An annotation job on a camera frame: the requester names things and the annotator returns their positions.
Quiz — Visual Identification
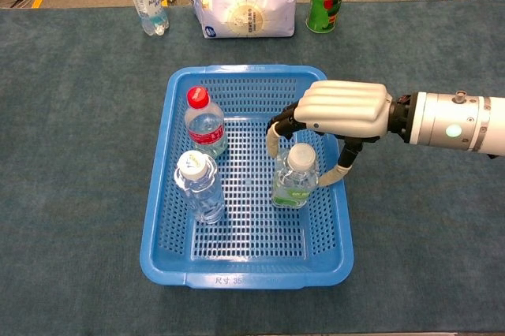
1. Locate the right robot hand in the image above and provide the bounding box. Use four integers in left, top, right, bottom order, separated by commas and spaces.
266, 80, 395, 187

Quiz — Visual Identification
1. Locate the green label square bottle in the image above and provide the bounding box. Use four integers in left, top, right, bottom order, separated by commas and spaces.
271, 143, 320, 209

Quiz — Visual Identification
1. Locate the red cap water bottle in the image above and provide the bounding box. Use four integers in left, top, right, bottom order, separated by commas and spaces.
184, 85, 229, 159

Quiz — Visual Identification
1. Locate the clear ribbed white cap bottle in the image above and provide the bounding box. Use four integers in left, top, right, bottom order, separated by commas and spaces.
174, 149, 226, 225

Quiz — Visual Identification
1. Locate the blue perforated plastic basket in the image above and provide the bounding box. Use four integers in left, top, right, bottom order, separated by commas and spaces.
139, 63, 355, 290

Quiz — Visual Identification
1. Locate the white snack bag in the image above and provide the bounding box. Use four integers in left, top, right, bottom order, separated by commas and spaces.
183, 0, 299, 39

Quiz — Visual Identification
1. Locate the teal felt table mat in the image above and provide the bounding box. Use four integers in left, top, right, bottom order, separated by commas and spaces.
0, 0, 505, 333

